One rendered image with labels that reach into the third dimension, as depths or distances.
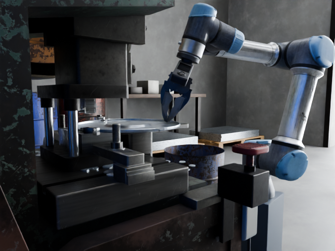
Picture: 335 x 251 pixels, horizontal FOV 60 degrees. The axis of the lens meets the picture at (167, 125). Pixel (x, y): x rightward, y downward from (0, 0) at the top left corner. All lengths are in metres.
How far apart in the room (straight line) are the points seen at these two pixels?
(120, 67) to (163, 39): 4.49
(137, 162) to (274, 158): 0.66
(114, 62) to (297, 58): 0.72
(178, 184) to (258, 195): 0.17
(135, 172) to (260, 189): 0.27
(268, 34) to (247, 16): 0.63
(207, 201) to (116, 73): 0.36
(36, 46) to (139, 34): 0.45
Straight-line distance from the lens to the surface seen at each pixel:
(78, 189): 0.54
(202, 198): 0.66
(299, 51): 1.20
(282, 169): 1.10
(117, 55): 0.72
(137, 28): 0.73
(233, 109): 6.21
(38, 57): 1.07
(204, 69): 5.81
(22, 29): 0.52
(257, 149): 0.62
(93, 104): 0.74
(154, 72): 5.00
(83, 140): 0.68
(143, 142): 0.79
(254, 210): 0.82
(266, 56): 1.21
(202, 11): 0.91
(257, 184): 0.64
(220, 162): 1.94
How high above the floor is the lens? 0.87
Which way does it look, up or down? 6 degrees down
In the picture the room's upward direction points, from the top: straight up
